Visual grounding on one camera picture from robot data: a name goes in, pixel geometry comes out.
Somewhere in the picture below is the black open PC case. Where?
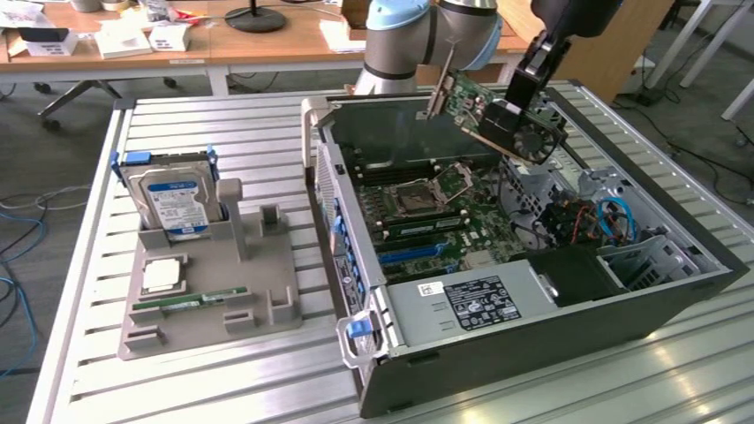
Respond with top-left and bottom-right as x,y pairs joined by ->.
300,79 -> 751,420

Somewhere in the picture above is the open white cardboard box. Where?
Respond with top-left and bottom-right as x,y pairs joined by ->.
94,19 -> 157,60

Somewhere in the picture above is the CPU socket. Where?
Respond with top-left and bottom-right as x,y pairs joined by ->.
393,181 -> 441,217

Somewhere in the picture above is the white table leg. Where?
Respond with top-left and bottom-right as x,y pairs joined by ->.
721,79 -> 754,121

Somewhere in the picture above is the red power wire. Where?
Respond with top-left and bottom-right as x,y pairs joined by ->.
574,201 -> 598,244

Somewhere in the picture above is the black RAM slot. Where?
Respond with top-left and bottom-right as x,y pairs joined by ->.
356,157 -> 438,174
381,227 -> 441,243
357,167 -> 441,186

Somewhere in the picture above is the metal disk bay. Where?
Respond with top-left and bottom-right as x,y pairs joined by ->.
596,235 -> 712,292

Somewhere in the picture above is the metal socket cover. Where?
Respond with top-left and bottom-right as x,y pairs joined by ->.
433,162 -> 477,204

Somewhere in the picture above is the blue data wire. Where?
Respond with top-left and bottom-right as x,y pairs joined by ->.
596,196 -> 643,246

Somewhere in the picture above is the blue PCIe expansion slot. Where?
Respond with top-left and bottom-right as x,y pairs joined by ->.
380,254 -> 458,273
377,244 -> 454,266

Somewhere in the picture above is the white table frame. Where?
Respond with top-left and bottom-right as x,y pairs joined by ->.
645,0 -> 754,89

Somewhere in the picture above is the grey printed parts rack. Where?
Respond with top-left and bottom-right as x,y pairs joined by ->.
117,176 -> 308,362

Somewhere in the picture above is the white box with black top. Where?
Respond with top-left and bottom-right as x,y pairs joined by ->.
17,26 -> 79,57

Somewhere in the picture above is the wooden cabinet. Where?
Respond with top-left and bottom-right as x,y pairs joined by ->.
500,0 -> 677,105

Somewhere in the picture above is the graphics card with black cooler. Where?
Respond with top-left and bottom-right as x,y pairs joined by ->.
428,37 -> 572,167

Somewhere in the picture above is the blue floor cable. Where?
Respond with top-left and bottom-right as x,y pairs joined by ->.
0,211 -> 49,379

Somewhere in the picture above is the black round lamp base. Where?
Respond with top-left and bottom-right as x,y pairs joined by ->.
223,0 -> 289,34

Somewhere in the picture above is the white socket box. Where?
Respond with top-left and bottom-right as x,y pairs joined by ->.
629,56 -> 659,83

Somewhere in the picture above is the black floor power strip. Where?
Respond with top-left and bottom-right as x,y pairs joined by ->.
612,87 -> 661,108

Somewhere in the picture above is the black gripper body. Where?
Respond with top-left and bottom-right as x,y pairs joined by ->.
532,0 -> 627,40

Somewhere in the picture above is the green motherboard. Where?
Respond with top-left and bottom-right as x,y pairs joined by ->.
353,152 -> 532,284

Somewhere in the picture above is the wooden office desk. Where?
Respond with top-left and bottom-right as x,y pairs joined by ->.
0,0 -> 536,98

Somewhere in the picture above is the grey power supply unit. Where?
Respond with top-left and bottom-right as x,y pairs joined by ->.
386,258 -> 558,348

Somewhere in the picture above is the hard disk with blue caddy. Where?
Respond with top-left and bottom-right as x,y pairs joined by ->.
109,148 -> 230,243

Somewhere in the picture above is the green RAM stick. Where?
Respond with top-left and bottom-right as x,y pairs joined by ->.
386,215 -> 468,238
133,286 -> 249,313

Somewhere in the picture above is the black chair base with casters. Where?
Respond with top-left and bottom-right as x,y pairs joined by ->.
33,78 -> 179,133

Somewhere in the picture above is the silver CPU chip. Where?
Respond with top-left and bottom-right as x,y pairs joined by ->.
139,260 -> 191,296

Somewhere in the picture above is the stack of white papers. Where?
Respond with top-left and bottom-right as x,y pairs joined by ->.
320,19 -> 368,55

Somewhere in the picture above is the small white labelled box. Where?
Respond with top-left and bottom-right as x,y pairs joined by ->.
147,24 -> 194,53

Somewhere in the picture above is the white floor cable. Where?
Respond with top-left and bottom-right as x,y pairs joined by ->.
0,184 -> 95,212

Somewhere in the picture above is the black wire bundle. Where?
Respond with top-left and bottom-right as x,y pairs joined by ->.
512,198 -> 570,248

